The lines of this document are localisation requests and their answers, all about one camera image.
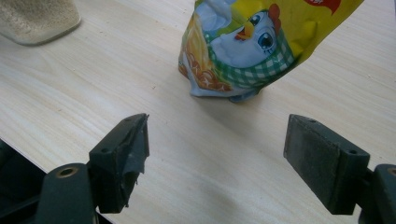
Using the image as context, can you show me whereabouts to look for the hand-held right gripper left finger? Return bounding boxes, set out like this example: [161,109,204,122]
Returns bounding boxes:
[88,113,150,216]

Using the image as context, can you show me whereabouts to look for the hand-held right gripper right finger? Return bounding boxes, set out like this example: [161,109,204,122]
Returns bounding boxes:
[282,113,372,216]

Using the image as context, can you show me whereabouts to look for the yellow seasoning bag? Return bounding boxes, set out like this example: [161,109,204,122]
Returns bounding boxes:
[177,0,365,104]

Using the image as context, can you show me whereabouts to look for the clear glass jar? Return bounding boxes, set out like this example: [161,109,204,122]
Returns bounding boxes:
[0,0,82,47]

